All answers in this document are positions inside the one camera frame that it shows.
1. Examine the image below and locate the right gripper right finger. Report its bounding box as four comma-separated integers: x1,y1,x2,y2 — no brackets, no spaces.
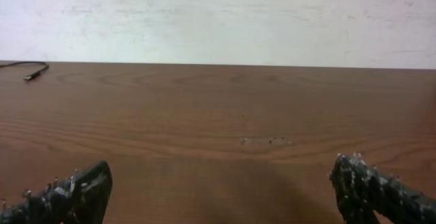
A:
329,153,435,224

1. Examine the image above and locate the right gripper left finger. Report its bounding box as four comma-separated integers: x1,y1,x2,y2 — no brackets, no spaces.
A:
1,161,113,224

